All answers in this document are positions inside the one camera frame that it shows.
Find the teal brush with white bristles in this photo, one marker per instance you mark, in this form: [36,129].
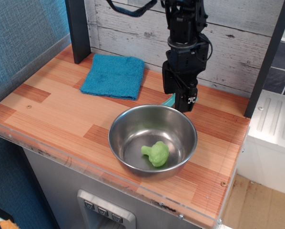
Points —
[170,102]

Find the clear acrylic table edge guard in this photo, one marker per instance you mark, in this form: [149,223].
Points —
[198,191]

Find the green toy broccoli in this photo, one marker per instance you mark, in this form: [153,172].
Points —
[157,154]

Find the dark left shelf post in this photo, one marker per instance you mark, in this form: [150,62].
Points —
[78,27]

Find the stainless steel bowl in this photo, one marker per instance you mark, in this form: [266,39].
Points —
[145,125]

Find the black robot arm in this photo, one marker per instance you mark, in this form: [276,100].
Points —
[185,20]

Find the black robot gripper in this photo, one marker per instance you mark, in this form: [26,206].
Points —
[180,70]

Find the silver button control panel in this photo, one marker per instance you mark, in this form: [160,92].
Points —
[101,214]

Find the dark right shelf post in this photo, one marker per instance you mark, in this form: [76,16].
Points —
[266,64]

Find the orange object at corner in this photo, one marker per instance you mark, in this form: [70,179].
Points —
[7,224]

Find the blue folded towel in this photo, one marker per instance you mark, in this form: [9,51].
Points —
[114,76]

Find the white ribbed side unit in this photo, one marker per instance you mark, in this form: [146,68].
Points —
[263,157]

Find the dark shelf post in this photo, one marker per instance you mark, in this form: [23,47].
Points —
[78,27]
[266,64]

